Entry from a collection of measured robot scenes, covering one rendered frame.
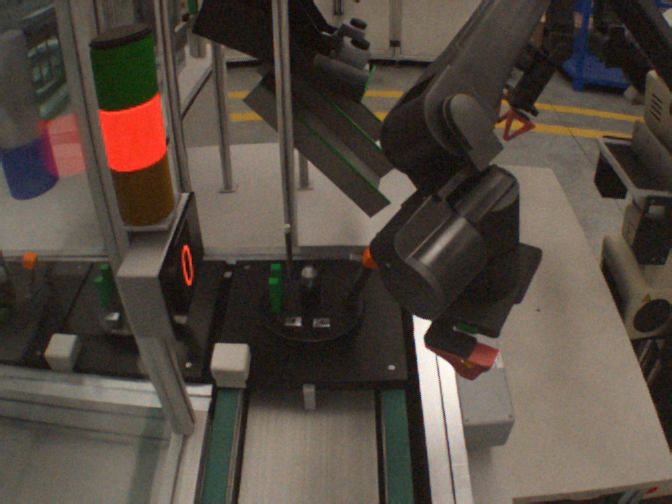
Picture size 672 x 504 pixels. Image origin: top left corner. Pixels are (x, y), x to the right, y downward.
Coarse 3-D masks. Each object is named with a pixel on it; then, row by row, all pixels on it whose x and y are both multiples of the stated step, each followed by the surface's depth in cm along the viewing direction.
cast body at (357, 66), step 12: (348, 48) 79; (360, 48) 79; (324, 60) 82; (336, 60) 80; (348, 60) 80; (360, 60) 80; (336, 72) 81; (348, 72) 81; (360, 72) 81; (360, 84) 83
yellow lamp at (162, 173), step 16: (160, 160) 41; (112, 176) 40; (128, 176) 39; (144, 176) 40; (160, 176) 41; (128, 192) 40; (144, 192) 40; (160, 192) 42; (128, 208) 41; (144, 208) 41; (160, 208) 42; (144, 224) 42
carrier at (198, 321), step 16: (208, 272) 84; (224, 272) 85; (208, 288) 81; (192, 304) 78; (208, 304) 78; (192, 320) 75; (208, 320) 76; (192, 336) 73; (208, 336) 73; (176, 352) 70; (192, 352) 71; (208, 352) 72; (192, 368) 68
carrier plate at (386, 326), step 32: (256, 288) 81; (384, 288) 81; (224, 320) 76; (256, 320) 76; (384, 320) 75; (256, 352) 71; (288, 352) 71; (320, 352) 71; (352, 352) 71; (384, 352) 71; (256, 384) 68; (288, 384) 67; (320, 384) 67; (352, 384) 67; (384, 384) 67
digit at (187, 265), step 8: (184, 232) 47; (184, 240) 47; (176, 248) 44; (184, 248) 47; (192, 248) 49; (176, 256) 44; (184, 256) 47; (192, 256) 49; (184, 264) 47; (192, 264) 49; (184, 272) 47; (192, 272) 49; (184, 280) 47; (192, 280) 49; (184, 288) 46; (192, 288) 49
